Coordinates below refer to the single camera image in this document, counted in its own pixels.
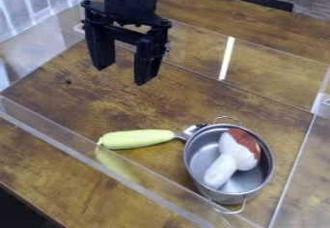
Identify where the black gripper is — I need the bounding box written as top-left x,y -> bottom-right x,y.
82,0 -> 171,86

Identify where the white mushroom with brown cap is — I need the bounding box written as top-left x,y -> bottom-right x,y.
204,128 -> 262,189

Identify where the silver metal pot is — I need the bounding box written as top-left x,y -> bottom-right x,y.
184,116 -> 276,214

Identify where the clear acrylic front barrier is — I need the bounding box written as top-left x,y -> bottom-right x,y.
0,96 -> 261,228

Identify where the clear acrylic barrier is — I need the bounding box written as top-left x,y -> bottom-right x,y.
0,96 -> 261,228
270,68 -> 330,228

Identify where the clear acrylic right barrier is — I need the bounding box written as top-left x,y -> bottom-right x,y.
270,68 -> 330,228

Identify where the clear acrylic triangular bracket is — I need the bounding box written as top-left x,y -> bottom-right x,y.
74,23 -> 86,35

